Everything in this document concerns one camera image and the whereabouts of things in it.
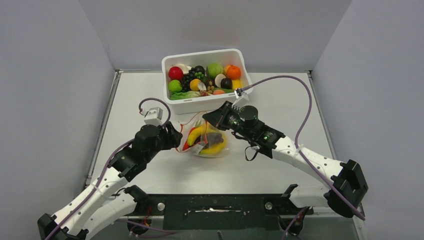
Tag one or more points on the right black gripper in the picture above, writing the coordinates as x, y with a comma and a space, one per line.
219, 116

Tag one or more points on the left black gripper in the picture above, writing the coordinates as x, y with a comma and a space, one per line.
172, 137

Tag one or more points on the dark purple toy grapes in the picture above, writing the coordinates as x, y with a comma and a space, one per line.
211, 138

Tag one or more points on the single yellow toy banana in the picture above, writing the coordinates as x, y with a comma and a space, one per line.
199, 131

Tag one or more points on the toy carrot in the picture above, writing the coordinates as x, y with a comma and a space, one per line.
190, 139

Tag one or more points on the clear orange-zip bag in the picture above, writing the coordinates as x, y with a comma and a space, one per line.
184, 127

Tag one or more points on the yellow toy banana bunch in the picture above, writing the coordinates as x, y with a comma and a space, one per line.
214, 149

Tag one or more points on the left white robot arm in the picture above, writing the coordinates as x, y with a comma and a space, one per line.
108, 198

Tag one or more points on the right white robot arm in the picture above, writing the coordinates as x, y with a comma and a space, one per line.
345, 181

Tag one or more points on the white plastic food bin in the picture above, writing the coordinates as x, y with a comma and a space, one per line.
229, 56

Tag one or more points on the toy peach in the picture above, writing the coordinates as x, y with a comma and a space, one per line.
218, 92

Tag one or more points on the brown toy nut cluster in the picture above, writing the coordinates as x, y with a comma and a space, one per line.
210, 85

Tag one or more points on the green toy leaf vegetable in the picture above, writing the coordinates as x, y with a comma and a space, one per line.
184, 95

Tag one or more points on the dark toy eggplant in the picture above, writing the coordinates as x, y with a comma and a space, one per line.
226, 83

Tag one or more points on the yellow toy lemon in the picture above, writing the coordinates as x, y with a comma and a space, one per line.
194, 84

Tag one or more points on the yellow toy fruit slice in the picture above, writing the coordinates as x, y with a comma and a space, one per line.
236, 84

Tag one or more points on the white toy mushroom slice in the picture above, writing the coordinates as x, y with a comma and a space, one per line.
218, 79

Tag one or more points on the black toy grapes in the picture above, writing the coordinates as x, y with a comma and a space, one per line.
197, 72

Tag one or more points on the orange toy tangerine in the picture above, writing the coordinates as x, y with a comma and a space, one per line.
234, 72

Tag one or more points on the green toy cabbage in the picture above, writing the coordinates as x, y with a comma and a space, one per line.
214, 69

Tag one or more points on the white toy garlic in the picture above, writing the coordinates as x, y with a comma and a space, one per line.
185, 69

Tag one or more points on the red toy apple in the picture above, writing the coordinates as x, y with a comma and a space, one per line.
175, 73

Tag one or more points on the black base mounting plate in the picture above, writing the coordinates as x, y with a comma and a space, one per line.
185, 212

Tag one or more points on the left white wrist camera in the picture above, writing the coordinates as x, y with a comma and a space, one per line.
153, 116

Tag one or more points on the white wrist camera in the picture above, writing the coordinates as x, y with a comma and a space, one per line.
153, 116
241, 99

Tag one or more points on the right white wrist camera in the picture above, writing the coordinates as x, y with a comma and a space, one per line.
241, 99

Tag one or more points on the aluminium table frame rail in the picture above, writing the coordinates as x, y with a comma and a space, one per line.
106, 109

